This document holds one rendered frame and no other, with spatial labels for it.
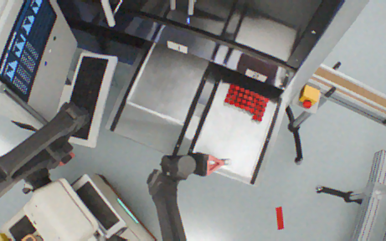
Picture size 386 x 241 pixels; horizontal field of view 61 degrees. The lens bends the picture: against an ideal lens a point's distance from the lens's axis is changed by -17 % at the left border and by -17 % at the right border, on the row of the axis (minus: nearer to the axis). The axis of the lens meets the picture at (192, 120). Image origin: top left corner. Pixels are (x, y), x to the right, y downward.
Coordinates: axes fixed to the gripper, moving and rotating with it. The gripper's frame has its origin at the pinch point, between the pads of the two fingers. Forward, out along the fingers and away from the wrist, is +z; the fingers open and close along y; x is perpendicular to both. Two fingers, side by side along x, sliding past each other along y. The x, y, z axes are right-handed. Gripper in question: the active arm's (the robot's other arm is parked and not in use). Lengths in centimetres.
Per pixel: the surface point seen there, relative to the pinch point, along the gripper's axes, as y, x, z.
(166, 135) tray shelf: 40.6, -5.0, -0.2
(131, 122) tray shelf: 49, -10, -13
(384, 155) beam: 8, 4, 126
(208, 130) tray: 33.1, -8.3, 15.2
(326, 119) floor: 73, -14, 139
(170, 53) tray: 50, -40, 4
